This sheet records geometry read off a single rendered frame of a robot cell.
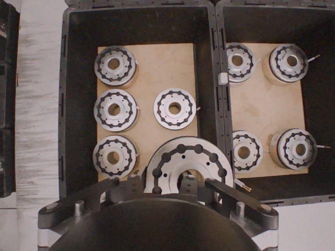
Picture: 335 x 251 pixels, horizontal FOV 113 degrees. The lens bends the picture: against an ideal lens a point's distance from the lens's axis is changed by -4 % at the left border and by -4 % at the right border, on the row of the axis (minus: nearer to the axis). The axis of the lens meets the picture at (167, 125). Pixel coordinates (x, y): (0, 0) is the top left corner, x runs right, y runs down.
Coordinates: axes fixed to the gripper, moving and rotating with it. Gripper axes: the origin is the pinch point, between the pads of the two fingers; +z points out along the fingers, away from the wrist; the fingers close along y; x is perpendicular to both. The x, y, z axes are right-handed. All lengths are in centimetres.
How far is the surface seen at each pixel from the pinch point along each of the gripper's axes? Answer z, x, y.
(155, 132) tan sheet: 16.5, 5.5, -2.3
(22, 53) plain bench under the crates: 30, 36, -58
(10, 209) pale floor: 102, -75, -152
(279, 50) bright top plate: 12.9, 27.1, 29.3
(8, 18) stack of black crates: 52, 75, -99
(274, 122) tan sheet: 16.0, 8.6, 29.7
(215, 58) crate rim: 6.2, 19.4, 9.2
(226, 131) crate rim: 6.3, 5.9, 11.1
